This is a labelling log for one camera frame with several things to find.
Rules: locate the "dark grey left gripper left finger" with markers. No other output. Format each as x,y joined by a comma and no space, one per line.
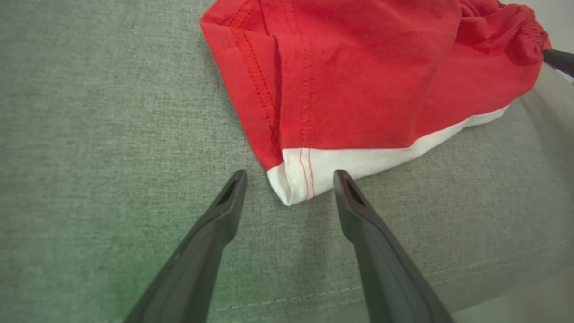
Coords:
197,269

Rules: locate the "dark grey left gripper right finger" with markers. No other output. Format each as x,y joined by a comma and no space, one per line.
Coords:
385,269

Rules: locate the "red shorts with white band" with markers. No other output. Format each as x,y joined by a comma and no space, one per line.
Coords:
367,80

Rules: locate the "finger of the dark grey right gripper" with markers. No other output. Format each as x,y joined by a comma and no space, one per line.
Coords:
560,60

